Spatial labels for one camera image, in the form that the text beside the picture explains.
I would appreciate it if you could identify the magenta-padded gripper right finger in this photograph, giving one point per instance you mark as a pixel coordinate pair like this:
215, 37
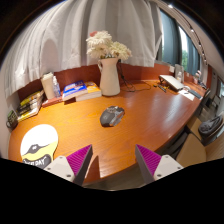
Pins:
163, 166

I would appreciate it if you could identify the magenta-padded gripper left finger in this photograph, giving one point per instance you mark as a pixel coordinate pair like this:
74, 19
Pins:
63, 166

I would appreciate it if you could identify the grey black computer mouse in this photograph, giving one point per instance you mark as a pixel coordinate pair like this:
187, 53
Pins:
111, 116

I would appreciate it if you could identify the white yellow round mouse pad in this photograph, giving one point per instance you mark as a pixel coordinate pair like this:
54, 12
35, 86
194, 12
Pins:
38, 140

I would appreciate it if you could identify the dark grey backpack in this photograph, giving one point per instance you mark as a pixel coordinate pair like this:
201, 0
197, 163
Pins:
210, 126

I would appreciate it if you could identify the white spine book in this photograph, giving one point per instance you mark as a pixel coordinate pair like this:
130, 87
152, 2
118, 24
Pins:
28, 115

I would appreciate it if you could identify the red-brown flat book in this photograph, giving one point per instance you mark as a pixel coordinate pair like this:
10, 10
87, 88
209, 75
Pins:
50, 101

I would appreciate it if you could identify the black spine book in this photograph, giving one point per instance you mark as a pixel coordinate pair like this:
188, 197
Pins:
29, 107

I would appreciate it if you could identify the green black mug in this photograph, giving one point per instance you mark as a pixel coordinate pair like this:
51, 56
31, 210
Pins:
12, 119

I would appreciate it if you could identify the yellow black cover book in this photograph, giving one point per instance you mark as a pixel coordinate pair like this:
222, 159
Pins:
31, 98

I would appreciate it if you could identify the white paper sheet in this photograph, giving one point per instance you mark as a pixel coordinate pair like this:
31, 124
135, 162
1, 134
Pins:
187, 95

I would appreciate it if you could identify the clear spray bottle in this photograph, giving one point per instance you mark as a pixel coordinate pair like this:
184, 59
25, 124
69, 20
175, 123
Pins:
56, 88

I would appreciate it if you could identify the orange cover book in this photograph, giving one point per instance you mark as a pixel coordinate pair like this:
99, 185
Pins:
92, 90

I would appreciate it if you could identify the white tissue pack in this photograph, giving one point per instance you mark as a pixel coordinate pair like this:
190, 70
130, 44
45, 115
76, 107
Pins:
47, 85

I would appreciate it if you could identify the white ceramic jug vase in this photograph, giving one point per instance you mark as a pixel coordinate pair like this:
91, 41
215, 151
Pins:
109, 78

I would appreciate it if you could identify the dark grey curtain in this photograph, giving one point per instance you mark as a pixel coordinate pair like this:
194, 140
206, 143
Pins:
170, 40

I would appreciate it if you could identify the white flower bouquet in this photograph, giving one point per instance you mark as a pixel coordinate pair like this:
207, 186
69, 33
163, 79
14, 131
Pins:
103, 45

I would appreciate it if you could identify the white curtain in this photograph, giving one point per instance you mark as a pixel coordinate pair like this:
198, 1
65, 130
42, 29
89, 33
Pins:
73, 33

